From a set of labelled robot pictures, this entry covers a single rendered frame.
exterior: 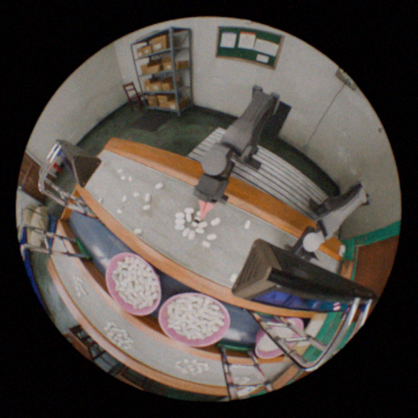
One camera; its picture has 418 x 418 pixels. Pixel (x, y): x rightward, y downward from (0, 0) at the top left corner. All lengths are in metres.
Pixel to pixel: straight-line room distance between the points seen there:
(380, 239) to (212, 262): 0.91
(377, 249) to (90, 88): 5.25
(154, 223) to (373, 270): 1.12
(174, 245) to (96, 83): 4.52
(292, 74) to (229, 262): 2.20
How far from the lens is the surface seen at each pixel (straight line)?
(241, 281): 0.15
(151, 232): 0.51
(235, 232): 0.48
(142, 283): 0.54
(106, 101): 4.63
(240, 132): 0.35
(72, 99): 4.41
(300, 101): 2.17
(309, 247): 0.41
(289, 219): 0.58
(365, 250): 0.93
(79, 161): 0.32
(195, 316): 0.53
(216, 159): 0.27
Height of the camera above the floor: 1.20
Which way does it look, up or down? 70 degrees down
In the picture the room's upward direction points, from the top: 7 degrees clockwise
